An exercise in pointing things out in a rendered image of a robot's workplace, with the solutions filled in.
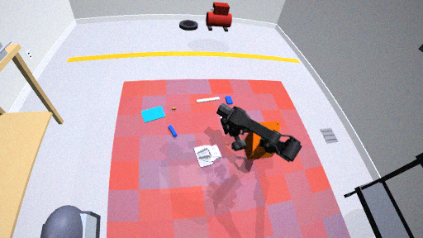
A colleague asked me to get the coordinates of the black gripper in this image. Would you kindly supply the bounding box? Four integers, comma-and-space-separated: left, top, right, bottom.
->
221, 118, 247, 151

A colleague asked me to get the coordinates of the white housing plate with two holes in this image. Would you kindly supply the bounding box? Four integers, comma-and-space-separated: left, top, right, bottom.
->
209, 145, 221, 157

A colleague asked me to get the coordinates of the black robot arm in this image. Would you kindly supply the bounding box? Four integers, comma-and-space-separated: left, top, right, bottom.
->
216, 103, 302, 163

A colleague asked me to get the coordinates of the cyan flat plate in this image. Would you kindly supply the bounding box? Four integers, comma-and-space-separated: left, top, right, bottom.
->
141, 106, 165, 123

